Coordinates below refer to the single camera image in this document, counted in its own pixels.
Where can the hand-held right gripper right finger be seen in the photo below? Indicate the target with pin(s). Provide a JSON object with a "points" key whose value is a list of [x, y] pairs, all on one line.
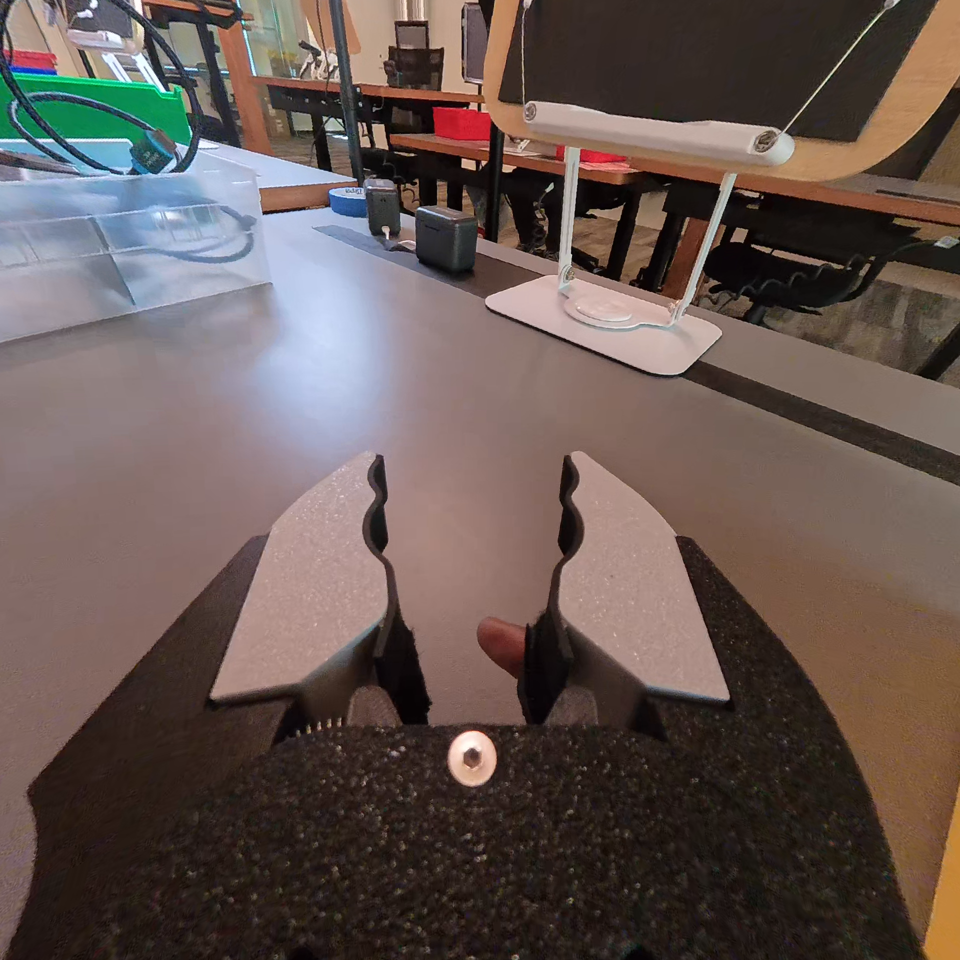
{"points": [[637, 600]]}

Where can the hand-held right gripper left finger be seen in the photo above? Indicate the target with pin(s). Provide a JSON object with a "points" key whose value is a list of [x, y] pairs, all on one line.
{"points": [[307, 592]]}

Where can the clear plastic bin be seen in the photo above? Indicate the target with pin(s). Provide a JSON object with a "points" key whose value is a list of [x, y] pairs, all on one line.
{"points": [[112, 285]]}

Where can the yellow plastic bin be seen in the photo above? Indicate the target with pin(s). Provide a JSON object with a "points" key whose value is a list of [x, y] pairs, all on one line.
{"points": [[945, 900]]}

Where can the grey desk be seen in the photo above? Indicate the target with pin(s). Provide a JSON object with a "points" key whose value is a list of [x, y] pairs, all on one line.
{"points": [[450, 390]]}

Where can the black office chair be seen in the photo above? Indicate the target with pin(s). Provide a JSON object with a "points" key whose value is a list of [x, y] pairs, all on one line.
{"points": [[415, 67], [787, 281]]}

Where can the small black charger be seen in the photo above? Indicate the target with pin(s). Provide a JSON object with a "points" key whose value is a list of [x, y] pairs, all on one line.
{"points": [[382, 206]]}

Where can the blue tape roll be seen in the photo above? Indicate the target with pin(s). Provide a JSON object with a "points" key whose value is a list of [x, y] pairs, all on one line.
{"points": [[346, 201]]}

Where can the white table wooden edge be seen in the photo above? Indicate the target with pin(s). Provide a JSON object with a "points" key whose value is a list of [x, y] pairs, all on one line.
{"points": [[300, 180]]}

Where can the red plastic bin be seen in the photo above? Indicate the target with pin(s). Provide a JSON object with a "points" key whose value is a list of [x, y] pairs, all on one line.
{"points": [[461, 124], [592, 156]]}

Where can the wooden table black legs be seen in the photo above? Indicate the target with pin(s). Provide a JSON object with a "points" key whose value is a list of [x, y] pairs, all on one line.
{"points": [[862, 195], [420, 94]]}

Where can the black pole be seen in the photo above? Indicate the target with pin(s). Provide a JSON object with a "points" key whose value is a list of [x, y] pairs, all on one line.
{"points": [[346, 90]]}

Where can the small framed screen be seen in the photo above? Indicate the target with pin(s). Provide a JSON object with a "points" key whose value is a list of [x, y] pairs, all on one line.
{"points": [[474, 41]]}

